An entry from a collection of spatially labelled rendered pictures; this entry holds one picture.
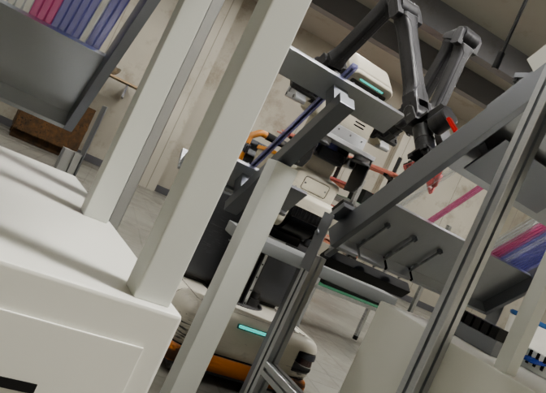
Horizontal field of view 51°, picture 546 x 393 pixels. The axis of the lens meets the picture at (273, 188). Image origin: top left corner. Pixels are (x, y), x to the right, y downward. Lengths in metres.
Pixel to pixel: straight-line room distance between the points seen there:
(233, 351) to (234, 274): 0.91
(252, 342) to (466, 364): 1.18
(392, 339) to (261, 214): 0.41
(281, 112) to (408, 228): 9.02
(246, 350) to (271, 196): 1.03
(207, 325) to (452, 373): 0.54
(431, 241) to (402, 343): 0.49
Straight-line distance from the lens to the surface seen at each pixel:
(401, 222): 1.63
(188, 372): 1.39
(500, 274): 1.97
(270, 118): 10.53
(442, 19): 7.60
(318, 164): 2.26
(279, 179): 1.32
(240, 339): 2.21
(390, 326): 1.35
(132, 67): 10.22
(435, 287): 1.89
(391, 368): 1.33
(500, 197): 1.22
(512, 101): 1.37
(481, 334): 1.39
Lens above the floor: 0.73
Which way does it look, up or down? 1 degrees up
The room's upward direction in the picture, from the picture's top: 25 degrees clockwise
